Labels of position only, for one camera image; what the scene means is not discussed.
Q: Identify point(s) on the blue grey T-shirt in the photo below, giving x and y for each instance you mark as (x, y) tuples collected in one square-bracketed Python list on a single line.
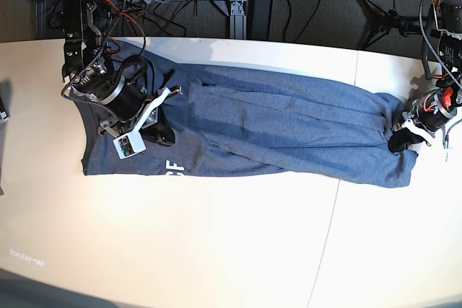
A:
[(235, 122)]

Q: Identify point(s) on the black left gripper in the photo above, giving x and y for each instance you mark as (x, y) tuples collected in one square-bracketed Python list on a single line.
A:
[(433, 111)]

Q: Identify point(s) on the black tripod stand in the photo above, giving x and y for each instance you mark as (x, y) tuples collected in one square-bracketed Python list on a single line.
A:
[(443, 21)]

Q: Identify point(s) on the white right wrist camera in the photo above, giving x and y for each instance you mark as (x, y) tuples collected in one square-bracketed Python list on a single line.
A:
[(129, 144)]

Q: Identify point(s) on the aluminium table leg profile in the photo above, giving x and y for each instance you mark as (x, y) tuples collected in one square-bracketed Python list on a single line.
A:
[(235, 10)]

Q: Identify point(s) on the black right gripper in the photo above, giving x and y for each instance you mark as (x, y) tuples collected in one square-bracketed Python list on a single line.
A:
[(128, 100)]

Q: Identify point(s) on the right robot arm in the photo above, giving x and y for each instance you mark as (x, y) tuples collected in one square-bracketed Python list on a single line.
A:
[(89, 72)]

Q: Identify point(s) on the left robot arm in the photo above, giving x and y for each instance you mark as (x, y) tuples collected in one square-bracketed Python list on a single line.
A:
[(450, 78)]

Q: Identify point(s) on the black power adapter brick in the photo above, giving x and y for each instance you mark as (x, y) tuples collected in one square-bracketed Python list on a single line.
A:
[(259, 19)]

